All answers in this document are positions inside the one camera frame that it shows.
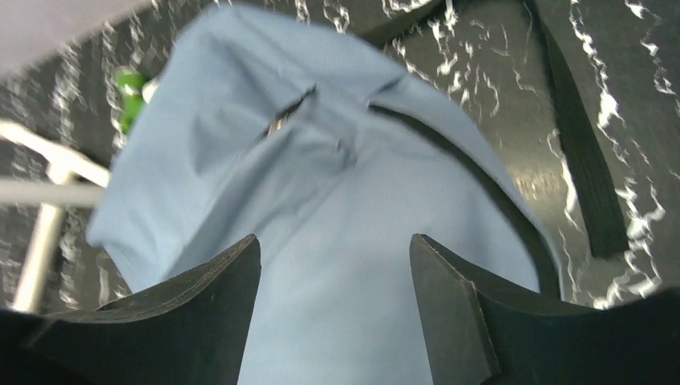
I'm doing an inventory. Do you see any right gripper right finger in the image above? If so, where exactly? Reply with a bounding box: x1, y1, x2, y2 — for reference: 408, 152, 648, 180
410, 234, 679, 384

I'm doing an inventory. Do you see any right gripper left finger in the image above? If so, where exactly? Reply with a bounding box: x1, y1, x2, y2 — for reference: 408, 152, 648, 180
1, 235, 261, 384

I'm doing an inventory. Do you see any blue student backpack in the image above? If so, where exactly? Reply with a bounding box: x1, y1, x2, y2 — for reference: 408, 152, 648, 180
87, 4, 565, 384

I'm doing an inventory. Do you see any white vertical pvc pipe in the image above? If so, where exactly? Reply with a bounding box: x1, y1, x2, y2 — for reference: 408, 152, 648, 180
11, 204, 64, 314

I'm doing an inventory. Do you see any white slanted pvc pipe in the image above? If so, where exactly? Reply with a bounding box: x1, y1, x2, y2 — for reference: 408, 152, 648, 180
1, 120, 111, 208

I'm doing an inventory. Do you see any green plastic tap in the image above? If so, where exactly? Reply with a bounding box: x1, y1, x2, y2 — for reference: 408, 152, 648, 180
113, 67, 149, 135

